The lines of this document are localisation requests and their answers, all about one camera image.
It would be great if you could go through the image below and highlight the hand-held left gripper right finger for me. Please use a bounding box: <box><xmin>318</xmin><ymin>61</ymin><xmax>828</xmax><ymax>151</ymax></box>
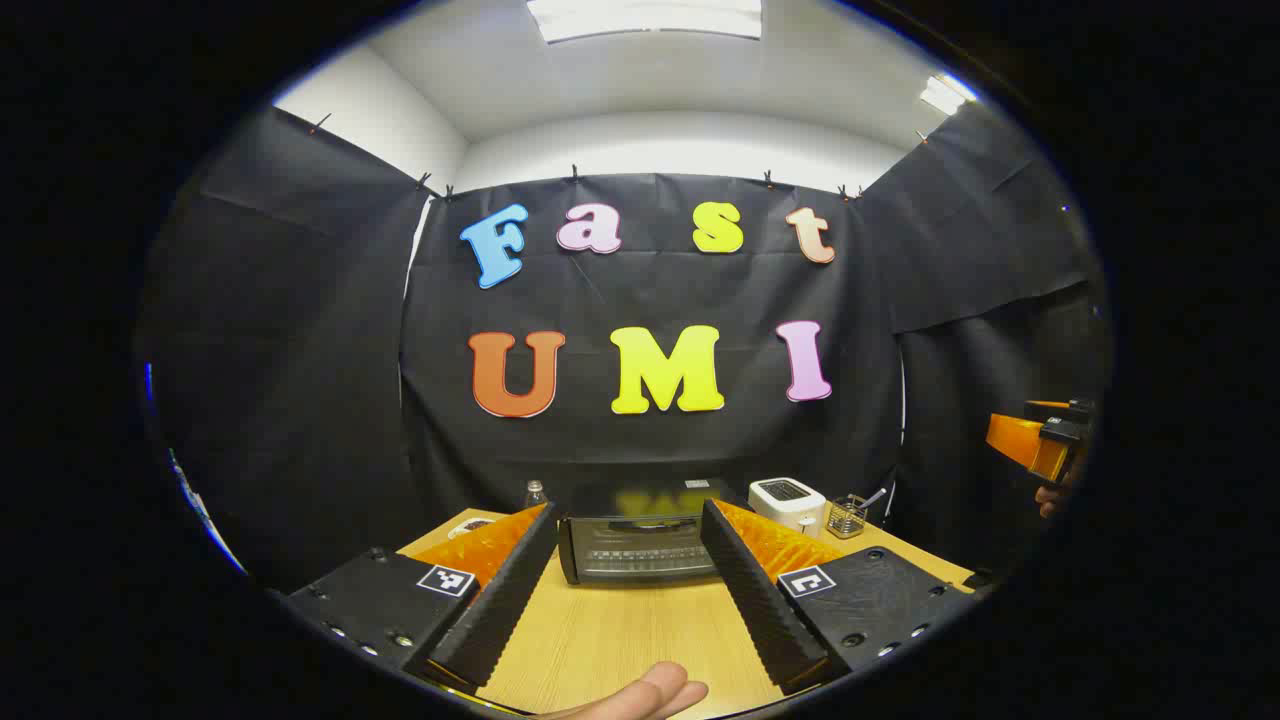
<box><xmin>700</xmin><ymin>498</ymin><xmax>976</xmax><ymax>696</ymax></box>

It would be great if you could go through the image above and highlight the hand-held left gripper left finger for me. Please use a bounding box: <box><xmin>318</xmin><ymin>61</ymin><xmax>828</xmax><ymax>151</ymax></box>
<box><xmin>283</xmin><ymin>502</ymin><xmax>559</xmax><ymax>693</ymax></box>

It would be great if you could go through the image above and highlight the black electric oven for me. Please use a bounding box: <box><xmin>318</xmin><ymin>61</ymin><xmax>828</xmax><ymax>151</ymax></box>
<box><xmin>557</xmin><ymin>483</ymin><xmax>751</xmax><ymax>586</ymax></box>

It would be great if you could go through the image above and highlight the white toaster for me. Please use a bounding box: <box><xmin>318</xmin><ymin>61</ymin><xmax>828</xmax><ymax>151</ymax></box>
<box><xmin>748</xmin><ymin>478</ymin><xmax>828</xmax><ymax>538</ymax></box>

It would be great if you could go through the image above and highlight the black backdrop cloth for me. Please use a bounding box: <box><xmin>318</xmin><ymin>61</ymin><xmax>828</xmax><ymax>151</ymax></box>
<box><xmin>135</xmin><ymin>100</ymin><xmax>1111</xmax><ymax>591</ymax></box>

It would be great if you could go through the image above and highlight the small ceiling light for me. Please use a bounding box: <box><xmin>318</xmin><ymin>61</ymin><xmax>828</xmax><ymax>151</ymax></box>
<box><xmin>920</xmin><ymin>73</ymin><xmax>976</xmax><ymax>116</ymax></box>

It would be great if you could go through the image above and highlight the rectangular ceiling light panel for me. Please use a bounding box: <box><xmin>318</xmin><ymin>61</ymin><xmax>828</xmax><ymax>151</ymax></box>
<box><xmin>527</xmin><ymin>0</ymin><xmax>763</xmax><ymax>44</ymax></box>

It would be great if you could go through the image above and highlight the wire mesh utensil basket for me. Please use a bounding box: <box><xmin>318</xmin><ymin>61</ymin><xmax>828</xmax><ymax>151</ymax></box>
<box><xmin>826</xmin><ymin>495</ymin><xmax>869</xmax><ymax>540</ymax></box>

